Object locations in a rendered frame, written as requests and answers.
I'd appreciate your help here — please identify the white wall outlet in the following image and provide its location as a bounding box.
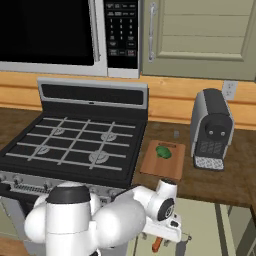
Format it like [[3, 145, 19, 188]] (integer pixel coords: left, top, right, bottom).
[[222, 79, 239, 101]]

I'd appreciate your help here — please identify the wooden cutting board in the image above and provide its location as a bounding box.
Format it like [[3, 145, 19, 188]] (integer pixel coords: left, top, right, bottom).
[[139, 139, 187, 182]]

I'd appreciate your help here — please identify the silver microwave door handle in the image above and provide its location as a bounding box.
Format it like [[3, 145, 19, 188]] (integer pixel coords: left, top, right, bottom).
[[88, 0, 102, 63]]

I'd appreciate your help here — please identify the pale green base cupboard door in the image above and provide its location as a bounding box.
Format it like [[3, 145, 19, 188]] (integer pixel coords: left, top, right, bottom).
[[133, 197, 222, 256], [225, 204, 256, 256]]

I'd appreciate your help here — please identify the green broccoli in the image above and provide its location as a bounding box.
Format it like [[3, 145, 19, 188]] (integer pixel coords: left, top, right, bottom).
[[155, 145, 173, 159]]

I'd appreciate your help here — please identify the sage green cupboard door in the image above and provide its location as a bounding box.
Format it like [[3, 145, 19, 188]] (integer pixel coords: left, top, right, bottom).
[[142, 0, 256, 82]]

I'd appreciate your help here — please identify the silver cupboard door handle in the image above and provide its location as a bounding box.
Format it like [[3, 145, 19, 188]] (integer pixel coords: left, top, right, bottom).
[[148, 2, 158, 63]]

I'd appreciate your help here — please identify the stainless steel microwave oven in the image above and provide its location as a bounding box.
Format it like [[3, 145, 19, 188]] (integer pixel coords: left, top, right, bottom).
[[0, 0, 141, 80]]

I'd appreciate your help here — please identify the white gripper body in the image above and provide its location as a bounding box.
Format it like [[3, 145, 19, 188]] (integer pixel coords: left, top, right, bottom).
[[143, 213, 184, 244]]

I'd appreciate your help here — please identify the black and silver coffee machine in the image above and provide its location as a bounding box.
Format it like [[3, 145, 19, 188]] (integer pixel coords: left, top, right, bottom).
[[190, 87, 235, 171]]

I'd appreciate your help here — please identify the black oven door handle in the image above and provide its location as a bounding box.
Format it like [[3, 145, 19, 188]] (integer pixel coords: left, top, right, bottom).
[[0, 182, 51, 202]]

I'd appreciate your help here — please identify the black and silver stove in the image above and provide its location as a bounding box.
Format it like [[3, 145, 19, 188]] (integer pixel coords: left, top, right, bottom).
[[0, 76, 150, 256]]

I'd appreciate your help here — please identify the orange handled tool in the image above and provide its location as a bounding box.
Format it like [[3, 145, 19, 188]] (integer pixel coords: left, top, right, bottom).
[[151, 236, 165, 253]]

